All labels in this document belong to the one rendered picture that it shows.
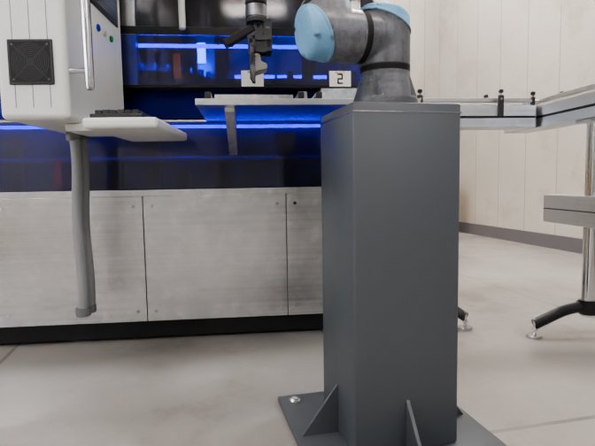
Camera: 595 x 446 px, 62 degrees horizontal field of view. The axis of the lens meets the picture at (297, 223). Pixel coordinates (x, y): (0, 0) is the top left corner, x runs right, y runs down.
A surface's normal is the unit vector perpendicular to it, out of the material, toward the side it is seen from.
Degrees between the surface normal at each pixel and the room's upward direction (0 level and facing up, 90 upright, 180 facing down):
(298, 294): 90
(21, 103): 90
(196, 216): 90
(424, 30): 90
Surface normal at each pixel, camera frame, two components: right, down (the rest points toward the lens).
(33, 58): 0.04, 0.08
